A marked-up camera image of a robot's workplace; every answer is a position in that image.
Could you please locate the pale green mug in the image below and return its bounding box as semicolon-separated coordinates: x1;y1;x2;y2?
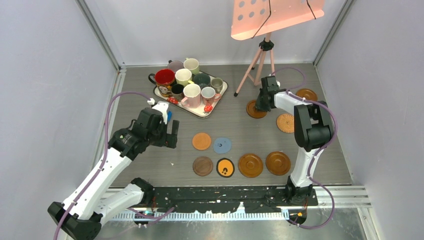
183;58;200;75

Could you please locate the orange black-rimmed coaster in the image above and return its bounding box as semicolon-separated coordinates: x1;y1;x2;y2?
216;158;235;178

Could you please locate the pink handled floral mug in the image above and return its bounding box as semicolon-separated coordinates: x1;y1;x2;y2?
201;86;222;106

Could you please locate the grey small mug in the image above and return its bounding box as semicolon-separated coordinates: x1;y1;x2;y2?
210;77;224;94

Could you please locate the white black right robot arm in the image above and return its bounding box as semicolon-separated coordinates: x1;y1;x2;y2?
255;76;335;205

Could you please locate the white serving tray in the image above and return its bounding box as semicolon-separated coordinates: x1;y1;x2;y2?
152;80;229;119

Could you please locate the black small mug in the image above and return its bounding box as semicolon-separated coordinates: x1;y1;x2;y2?
171;84;185;102

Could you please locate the plain orange round coaster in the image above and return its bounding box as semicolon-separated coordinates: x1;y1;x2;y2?
192;132;212;151

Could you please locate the blue smiley foam coaster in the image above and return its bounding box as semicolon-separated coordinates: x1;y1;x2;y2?
213;137;232;154

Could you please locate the dark brown wooden coaster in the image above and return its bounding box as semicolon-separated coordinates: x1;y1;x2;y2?
192;156;214;177

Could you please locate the woven orange rattan coaster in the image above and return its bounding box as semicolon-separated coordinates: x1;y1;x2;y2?
276;113;295;134

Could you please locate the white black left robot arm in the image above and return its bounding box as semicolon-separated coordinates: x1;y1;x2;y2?
47;101;179;240

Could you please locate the blue toy car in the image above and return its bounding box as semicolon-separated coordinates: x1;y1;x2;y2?
167;111;173;122

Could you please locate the mauve mug at back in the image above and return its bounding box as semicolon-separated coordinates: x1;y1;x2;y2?
166;60;185;73

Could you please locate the red black mug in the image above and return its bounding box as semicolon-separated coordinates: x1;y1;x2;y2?
148;68;176;97

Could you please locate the dark teal mug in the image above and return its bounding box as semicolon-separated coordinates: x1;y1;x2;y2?
193;73;211;89

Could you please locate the glossy brown grooved wooden coaster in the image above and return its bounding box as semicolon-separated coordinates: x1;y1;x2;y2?
265;151;291;176

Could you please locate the cream white mug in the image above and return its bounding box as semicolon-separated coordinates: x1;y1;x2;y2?
175;68;194;87

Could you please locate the pink music stand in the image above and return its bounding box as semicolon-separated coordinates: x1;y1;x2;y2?
230;0;325;97

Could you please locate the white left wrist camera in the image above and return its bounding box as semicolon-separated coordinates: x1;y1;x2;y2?
147;98;169;125

